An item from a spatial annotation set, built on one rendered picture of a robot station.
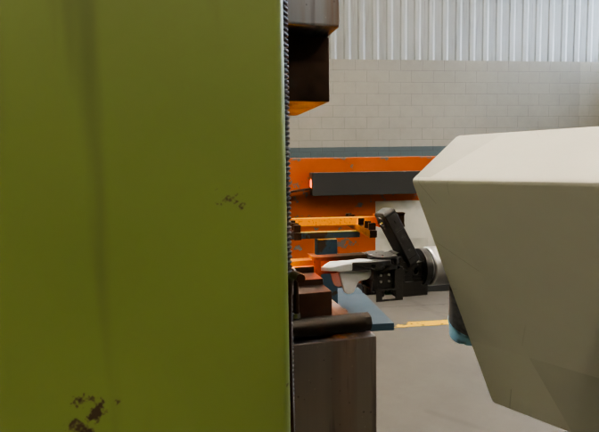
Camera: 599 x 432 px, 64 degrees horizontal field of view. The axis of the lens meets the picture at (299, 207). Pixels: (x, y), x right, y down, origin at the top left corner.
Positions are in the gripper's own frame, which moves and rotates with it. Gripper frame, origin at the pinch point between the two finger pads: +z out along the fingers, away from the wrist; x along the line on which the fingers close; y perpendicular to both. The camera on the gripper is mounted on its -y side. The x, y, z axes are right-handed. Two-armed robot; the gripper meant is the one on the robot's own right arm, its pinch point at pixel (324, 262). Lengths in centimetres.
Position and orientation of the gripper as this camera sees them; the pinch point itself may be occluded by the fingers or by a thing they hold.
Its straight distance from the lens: 88.1
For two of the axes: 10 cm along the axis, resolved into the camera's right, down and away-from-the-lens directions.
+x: -2.5, -0.8, 9.7
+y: 0.2, 10.0, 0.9
